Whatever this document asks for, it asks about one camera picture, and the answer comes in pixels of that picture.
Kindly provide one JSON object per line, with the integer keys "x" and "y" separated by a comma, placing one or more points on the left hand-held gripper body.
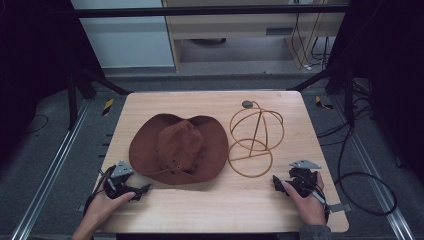
{"x": 117, "y": 180}

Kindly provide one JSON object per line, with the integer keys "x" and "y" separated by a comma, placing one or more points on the person's left hand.
{"x": 105, "y": 208}

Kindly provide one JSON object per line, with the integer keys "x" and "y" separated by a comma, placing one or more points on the black horizontal frame bar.
{"x": 206, "y": 11}

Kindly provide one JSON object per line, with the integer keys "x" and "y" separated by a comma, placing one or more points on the aluminium floor rail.
{"x": 373, "y": 166}
{"x": 50, "y": 170}

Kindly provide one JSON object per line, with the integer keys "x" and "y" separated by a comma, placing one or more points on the white cabinet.
{"x": 126, "y": 40}

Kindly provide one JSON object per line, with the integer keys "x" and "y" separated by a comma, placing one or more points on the person's right hand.
{"x": 308, "y": 206}

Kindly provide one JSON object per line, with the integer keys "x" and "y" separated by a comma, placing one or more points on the light wooden desk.
{"x": 240, "y": 25}

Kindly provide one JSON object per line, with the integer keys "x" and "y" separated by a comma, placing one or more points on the brown wide-brim hat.
{"x": 180, "y": 146}

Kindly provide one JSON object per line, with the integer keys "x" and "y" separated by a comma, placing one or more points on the black metal stand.
{"x": 75, "y": 83}
{"x": 343, "y": 80}

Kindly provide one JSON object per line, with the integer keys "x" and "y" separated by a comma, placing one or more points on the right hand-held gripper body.
{"x": 302, "y": 178}

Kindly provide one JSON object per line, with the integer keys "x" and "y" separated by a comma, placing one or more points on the yellow black tape strip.
{"x": 322, "y": 103}
{"x": 107, "y": 106}

